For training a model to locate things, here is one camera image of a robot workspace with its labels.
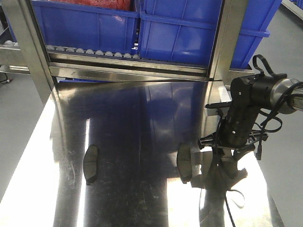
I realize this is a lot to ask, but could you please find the blue plastic bin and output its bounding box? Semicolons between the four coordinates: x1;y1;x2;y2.
138;0;281;69
32;0;140;53

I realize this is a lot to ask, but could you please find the blue plastic bin right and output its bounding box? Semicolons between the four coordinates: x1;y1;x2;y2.
138;0;281;69

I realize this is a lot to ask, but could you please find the grey brake pad left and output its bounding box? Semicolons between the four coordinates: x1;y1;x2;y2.
83;145;98;185

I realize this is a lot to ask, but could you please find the steel rack frame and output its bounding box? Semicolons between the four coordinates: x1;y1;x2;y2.
0;0;251;103

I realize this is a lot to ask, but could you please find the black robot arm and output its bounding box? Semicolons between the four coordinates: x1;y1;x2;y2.
198;74;303;151

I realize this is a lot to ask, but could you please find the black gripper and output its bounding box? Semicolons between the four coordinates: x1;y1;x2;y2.
198;95;268;149

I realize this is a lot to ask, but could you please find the grey brake pad middle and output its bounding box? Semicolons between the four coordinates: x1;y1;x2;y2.
177;143;192;184

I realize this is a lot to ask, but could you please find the blue plastic bin left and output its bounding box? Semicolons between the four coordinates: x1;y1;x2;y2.
32;0;140;53

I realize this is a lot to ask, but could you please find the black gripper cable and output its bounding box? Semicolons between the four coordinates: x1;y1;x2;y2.
217;54;303;227

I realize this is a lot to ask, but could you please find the grey brake pad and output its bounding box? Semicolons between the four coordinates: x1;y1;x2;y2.
177;143;192;184
83;145;98;185

